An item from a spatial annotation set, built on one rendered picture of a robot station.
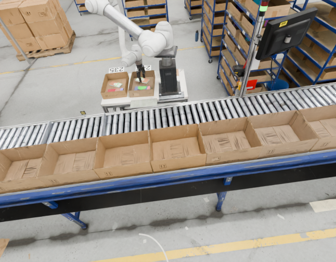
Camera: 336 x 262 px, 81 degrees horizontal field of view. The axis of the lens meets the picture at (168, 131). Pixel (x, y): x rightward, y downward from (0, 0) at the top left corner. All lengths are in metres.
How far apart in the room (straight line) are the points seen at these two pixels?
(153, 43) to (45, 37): 4.11
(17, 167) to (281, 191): 2.58
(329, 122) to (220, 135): 0.91
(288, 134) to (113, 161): 1.42
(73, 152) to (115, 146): 0.35
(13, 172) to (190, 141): 1.45
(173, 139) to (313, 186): 1.75
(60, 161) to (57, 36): 4.11
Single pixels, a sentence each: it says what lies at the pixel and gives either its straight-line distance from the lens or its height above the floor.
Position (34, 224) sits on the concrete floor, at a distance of 2.82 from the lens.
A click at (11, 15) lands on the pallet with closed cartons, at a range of 5.76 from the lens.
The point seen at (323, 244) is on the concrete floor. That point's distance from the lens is 2.56.
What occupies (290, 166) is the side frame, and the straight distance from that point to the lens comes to 1.80.
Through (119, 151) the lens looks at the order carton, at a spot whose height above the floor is 0.89.
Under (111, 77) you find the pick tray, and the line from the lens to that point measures 2.70.
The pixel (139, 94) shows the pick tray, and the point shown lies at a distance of 2.29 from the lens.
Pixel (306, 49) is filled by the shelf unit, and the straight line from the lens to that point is 3.40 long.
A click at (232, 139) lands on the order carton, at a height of 0.89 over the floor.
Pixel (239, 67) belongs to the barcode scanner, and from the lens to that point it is 2.11.
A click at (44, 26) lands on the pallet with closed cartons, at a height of 0.62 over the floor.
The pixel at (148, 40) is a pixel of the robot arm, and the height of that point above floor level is 1.44.
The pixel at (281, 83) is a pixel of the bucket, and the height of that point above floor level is 0.24.
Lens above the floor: 2.19
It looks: 50 degrees down
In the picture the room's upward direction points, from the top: 7 degrees counter-clockwise
